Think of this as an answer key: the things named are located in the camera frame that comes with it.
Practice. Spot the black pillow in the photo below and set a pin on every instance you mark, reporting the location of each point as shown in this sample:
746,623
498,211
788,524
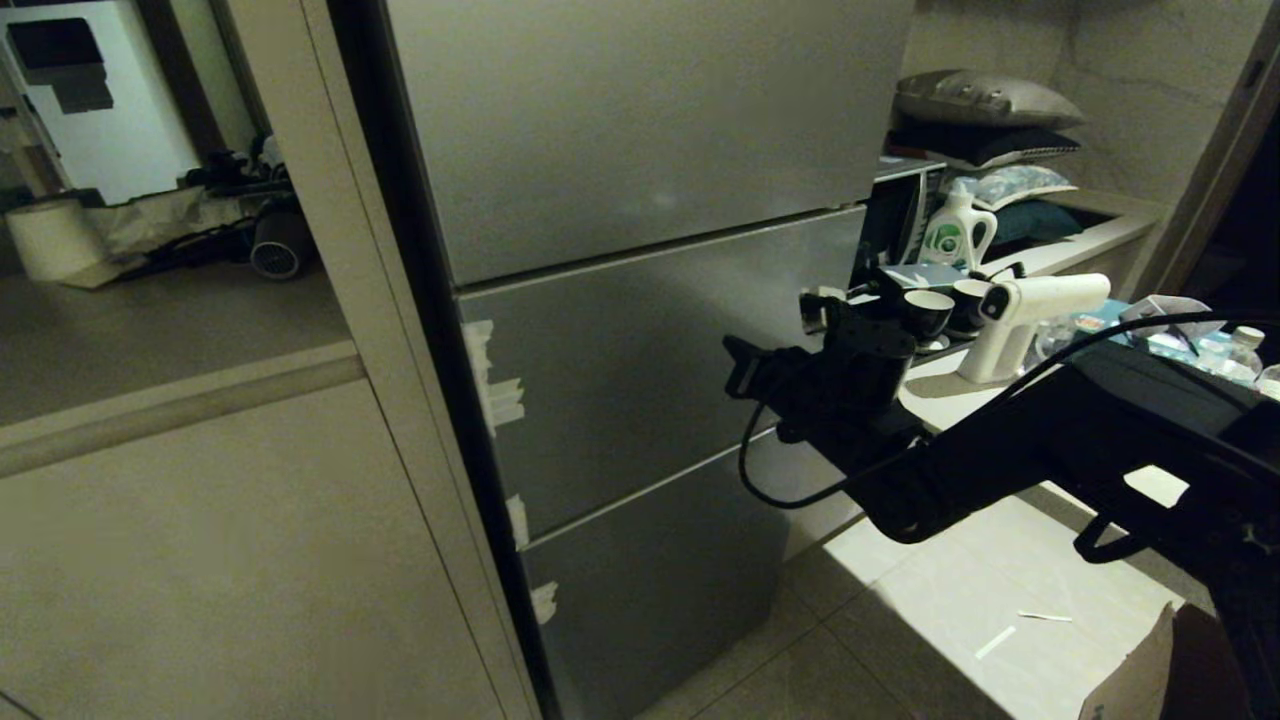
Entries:
985,145

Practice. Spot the white spray gun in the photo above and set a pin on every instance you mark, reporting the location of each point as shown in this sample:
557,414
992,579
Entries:
1030,305

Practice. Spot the white paper roll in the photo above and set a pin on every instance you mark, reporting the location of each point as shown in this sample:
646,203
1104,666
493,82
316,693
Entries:
55,240

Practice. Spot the beige cabinet panel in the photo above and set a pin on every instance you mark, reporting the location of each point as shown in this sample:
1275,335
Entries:
220,540

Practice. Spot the black cup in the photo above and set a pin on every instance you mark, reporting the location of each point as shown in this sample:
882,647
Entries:
968,300
928,312

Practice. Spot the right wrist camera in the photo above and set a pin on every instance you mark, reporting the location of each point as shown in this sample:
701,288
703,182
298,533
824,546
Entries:
822,308

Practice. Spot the teal pillow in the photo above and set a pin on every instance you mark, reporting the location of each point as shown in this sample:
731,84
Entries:
1040,222

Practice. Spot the silver fridge drawer with tape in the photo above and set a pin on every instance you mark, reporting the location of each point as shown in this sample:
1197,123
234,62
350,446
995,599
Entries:
640,380

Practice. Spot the clear plastic bag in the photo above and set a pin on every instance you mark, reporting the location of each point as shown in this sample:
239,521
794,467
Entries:
1170,315

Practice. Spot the white detergent bottle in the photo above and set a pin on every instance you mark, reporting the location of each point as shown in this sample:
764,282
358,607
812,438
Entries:
955,235

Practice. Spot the white paper strip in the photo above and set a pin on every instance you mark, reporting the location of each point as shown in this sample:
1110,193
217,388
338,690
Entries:
995,642

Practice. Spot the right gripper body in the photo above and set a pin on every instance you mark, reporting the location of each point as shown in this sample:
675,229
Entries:
775,378

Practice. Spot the grey pillow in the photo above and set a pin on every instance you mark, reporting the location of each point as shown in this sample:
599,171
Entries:
985,100

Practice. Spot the clear plastic bottle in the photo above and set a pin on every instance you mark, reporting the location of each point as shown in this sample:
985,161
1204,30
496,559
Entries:
1240,355

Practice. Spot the patterned pale pillow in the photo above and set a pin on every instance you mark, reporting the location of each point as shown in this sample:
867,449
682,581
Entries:
1015,185

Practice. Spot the cardboard box corner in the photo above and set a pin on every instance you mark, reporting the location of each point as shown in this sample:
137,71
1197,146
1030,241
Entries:
1135,675

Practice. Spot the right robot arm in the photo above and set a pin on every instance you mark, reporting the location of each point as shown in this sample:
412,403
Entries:
1010,450

